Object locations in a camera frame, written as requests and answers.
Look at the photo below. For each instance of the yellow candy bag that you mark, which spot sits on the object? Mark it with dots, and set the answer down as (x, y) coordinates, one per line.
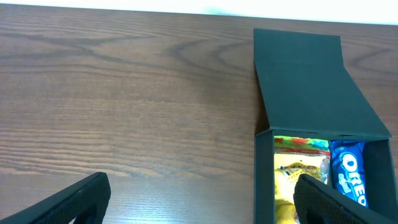
(285, 211)

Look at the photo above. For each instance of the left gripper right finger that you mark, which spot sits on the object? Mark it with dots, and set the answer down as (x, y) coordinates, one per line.
(316, 203)

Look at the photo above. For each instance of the blue Oreo cookie pack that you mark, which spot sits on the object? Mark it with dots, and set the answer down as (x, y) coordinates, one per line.
(347, 169)

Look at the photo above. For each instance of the green Haribo gummy bag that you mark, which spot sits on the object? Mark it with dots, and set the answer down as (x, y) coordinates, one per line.
(301, 144)

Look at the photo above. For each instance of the black gift box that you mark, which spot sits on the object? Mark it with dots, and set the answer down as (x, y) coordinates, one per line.
(308, 93)

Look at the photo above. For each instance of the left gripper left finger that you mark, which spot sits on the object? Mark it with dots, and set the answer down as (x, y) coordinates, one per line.
(85, 201)

